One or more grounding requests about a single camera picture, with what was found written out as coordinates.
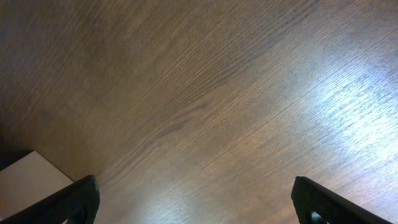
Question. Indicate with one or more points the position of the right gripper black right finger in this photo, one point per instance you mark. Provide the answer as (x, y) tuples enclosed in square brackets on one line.
[(314, 203)]

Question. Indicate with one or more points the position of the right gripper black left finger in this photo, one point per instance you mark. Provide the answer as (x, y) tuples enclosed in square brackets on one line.
[(76, 203)]

